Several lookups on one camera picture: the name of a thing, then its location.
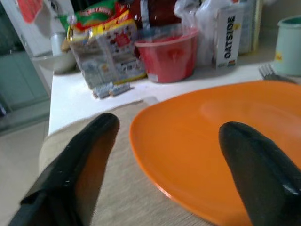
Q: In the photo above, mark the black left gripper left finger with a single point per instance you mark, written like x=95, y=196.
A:
x=68, y=164

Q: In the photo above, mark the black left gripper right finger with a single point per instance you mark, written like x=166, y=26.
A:
x=258, y=169

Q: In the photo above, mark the beige woven placemat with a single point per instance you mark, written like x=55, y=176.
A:
x=127, y=188

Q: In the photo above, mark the orange round plate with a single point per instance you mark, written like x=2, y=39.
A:
x=195, y=141

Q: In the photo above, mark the silver metal fork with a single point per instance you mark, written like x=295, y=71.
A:
x=270, y=73

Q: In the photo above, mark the white round bowl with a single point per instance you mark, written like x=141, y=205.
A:
x=62, y=62

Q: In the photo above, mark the clear printed snack bag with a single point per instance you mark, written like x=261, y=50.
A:
x=110, y=51

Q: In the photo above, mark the white ceramic jar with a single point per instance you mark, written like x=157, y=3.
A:
x=57, y=42

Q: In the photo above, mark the pale green mug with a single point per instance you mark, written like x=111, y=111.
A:
x=288, y=47

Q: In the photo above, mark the white Oatside carton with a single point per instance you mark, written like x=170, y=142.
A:
x=228, y=40

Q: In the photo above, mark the light blue box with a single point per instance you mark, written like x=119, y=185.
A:
x=249, y=26

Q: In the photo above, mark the red plastic tub with lid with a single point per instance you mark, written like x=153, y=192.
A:
x=169, y=56

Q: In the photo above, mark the white cabinet with red sticker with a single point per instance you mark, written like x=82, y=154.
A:
x=35, y=23

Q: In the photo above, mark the green and red snack bag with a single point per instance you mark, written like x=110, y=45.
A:
x=94, y=16

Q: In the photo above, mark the clear plastic bag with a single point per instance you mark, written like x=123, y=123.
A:
x=195, y=23

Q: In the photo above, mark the dark red packet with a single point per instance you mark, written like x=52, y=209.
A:
x=155, y=11

